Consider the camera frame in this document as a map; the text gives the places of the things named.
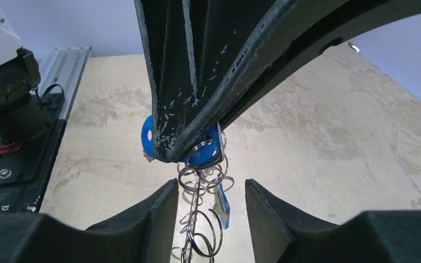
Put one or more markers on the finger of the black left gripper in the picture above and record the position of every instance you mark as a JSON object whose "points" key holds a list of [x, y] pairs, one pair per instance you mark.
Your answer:
{"points": [[209, 61]]}

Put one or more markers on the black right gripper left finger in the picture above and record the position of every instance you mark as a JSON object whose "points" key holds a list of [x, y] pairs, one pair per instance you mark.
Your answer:
{"points": [[141, 233]]}

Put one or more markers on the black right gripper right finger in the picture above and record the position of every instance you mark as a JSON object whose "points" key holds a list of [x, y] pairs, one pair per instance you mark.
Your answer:
{"points": [[281, 232]]}

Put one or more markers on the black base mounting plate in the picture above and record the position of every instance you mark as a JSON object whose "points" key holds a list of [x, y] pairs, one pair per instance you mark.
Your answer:
{"points": [[24, 174]]}

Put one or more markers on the small blue key tag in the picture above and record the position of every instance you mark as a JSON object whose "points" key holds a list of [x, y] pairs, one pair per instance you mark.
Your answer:
{"points": [[221, 206]]}

